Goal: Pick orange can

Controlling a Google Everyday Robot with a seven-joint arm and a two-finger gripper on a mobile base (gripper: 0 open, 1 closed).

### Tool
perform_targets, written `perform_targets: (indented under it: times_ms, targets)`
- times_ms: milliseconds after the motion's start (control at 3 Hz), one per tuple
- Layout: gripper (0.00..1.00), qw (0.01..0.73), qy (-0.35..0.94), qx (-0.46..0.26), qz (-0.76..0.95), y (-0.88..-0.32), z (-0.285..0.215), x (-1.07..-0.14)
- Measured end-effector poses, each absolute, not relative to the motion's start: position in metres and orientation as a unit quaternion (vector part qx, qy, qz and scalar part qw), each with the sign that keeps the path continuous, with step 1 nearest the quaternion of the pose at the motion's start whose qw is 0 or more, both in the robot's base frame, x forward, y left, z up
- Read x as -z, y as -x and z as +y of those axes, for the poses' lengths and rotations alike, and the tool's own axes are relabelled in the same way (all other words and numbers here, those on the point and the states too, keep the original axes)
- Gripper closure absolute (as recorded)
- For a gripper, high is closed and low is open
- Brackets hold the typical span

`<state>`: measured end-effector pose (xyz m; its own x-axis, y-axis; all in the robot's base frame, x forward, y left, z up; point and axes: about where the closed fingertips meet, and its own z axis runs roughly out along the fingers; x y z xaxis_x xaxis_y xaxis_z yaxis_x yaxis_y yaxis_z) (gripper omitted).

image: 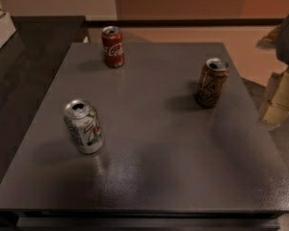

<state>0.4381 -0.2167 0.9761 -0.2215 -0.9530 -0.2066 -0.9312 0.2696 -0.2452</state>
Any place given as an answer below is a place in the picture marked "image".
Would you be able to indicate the white 7UP can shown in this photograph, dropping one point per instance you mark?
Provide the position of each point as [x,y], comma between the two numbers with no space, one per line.
[83,125]

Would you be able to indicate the orange LaCroix can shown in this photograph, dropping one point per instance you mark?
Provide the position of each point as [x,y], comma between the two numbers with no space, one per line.
[211,83]

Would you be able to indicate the red Coca-Cola can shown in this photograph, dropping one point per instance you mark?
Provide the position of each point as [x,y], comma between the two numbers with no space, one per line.
[113,46]

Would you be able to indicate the dark side table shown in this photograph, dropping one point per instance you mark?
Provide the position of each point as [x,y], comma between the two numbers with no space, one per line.
[28,64]

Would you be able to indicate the white box at left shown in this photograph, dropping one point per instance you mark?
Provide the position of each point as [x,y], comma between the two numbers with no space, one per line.
[7,29]

